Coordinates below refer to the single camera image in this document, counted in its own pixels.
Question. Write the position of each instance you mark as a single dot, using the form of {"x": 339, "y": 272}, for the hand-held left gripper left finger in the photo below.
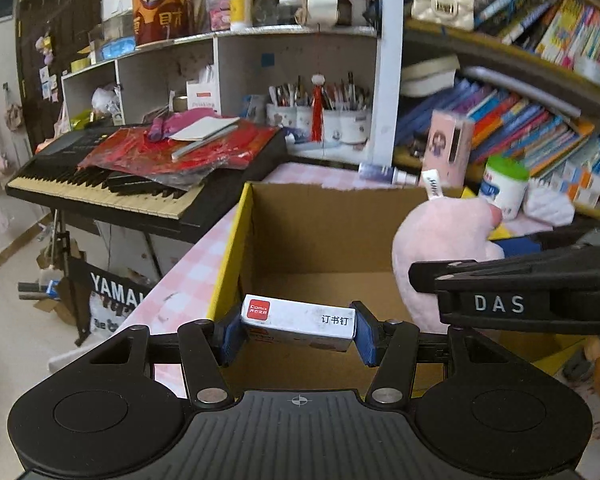
{"x": 230, "y": 332}

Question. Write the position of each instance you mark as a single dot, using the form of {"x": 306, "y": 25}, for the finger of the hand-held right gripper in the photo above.
{"x": 430, "y": 275}
{"x": 522, "y": 246}

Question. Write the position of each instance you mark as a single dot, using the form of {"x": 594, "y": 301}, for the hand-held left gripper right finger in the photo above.
{"x": 364, "y": 335}

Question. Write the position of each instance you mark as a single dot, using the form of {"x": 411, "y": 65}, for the pink plush toy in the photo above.
{"x": 440, "y": 240}

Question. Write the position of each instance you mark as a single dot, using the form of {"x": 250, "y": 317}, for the white staple box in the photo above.
{"x": 300, "y": 320}

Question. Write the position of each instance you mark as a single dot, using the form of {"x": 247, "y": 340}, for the yellow cardboard box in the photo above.
{"x": 320, "y": 230}

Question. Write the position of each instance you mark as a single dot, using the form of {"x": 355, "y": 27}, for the white quilted pouch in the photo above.
{"x": 547, "y": 206}

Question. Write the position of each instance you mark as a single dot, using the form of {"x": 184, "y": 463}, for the white jar green lid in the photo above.
{"x": 502, "y": 190}

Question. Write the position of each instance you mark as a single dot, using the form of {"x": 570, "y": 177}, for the pink checked tablecloth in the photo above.
{"x": 190, "y": 270}

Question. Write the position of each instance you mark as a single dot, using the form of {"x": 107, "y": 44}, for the white blue tube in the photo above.
{"x": 380, "y": 172}

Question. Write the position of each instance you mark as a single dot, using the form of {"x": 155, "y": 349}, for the row of leaning books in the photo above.
{"x": 520, "y": 130}

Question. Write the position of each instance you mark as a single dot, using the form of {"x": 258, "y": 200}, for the pink printed canister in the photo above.
{"x": 447, "y": 150}

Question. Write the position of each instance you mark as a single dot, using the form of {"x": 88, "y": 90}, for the black lettered bag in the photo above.
{"x": 115, "y": 290}

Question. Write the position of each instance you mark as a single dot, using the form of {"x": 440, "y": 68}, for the white pen cup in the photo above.
{"x": 350, "y": 127}
{"x": 280, "y": 117}

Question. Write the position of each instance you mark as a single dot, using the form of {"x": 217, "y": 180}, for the black keyboard stand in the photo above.
{"x": 62, "y": 255}

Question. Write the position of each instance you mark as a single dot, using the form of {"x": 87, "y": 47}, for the thick white book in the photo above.
{"x": 427, "y": 77}

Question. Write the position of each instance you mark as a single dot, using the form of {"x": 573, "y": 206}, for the red tassel ornament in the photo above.
{"x": 317, "y": 110}

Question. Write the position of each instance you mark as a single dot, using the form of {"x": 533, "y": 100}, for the white notebook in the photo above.
{"x": 205, "y": 129}

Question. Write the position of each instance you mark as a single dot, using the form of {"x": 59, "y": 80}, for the red plastic sheet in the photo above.
{"x": 130, "y": 150}

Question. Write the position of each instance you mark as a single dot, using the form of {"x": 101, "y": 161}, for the magenta cloth bundle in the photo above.
{"x": 167, "y": 125}

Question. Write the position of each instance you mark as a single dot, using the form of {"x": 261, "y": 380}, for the row of colourful books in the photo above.
{"x": 565, "y": 25}

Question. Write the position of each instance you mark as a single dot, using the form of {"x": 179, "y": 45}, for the wooden bookshelf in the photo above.
{"x": 430, "y": 37}

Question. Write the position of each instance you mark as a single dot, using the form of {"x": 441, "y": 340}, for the black electronic keyboard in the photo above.
{"x": 55, "y": 180}

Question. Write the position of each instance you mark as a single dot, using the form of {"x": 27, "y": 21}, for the white box red label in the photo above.
{"x": 202, "y": 95}

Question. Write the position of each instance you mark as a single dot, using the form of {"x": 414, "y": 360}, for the white shelf unit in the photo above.
{"x": 240, "y": 60}

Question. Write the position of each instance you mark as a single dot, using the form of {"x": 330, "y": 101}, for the glass jar white lid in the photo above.
{"x": 290, "y": 7}

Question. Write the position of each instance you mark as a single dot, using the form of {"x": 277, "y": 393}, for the white bottle yellow label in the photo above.
{"x": 240, "y": 7}

